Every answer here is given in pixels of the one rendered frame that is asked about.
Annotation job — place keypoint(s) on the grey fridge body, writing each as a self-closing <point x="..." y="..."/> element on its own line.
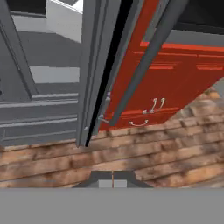
<point x="35" y="116"/>

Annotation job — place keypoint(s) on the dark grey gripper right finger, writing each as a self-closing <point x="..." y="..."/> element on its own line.
<point x="124" y="179"/>

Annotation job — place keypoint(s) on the red cupboard run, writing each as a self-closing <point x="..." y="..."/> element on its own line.
<point x="180" y="81"/>

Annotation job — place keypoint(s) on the grey fridge door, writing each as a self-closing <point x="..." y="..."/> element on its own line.
<point x="93" y="73"/>

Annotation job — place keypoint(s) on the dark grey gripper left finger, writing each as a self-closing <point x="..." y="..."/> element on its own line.
<point x="100" y="179"/>

